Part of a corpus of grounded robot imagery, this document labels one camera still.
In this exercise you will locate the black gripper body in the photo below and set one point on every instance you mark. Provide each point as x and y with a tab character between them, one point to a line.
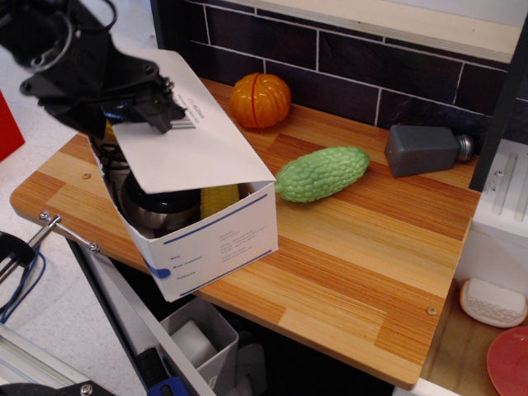
75	68

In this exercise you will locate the orange toy pumpkin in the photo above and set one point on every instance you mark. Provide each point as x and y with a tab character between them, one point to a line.
260	100

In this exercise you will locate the metal table clamp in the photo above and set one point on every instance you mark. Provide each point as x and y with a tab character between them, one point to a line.
16	252

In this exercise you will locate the grey plastic bin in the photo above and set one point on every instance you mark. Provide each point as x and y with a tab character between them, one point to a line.
220	371

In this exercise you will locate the red plate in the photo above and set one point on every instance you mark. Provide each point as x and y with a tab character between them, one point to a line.
507	362

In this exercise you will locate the aluminium frame rail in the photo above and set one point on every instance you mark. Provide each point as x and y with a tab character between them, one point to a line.
24	362

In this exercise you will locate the white cardboard box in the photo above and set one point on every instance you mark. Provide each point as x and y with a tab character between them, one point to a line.
204	150

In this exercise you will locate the wooden upper shelf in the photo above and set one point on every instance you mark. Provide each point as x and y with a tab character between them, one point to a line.
438	30

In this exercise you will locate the yellow toy corn front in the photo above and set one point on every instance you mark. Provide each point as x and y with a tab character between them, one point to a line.
217	198

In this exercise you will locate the green toy bitter gourd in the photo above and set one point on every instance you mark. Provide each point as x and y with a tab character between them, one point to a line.
321	173

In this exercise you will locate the grey shaker bottle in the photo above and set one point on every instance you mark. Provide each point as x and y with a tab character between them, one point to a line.
413	149

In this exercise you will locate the white block in bin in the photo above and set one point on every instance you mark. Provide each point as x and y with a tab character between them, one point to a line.
194	344

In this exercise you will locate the yellow toy corn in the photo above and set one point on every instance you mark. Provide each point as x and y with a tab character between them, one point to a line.
109	135
217	198

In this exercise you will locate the yellow toy corn back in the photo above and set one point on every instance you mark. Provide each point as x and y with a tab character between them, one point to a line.
109	135

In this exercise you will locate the red box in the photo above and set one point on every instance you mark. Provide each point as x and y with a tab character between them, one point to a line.
11	136

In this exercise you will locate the black silver 3d mouse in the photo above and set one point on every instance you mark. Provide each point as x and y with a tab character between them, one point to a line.
156	215

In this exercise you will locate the white toy bread slice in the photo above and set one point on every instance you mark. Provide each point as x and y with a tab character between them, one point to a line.
492	305

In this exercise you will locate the blue black tool handle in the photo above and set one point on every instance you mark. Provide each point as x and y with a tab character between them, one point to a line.
156	378

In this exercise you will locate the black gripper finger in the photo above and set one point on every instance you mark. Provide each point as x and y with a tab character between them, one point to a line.
154	104
121	114

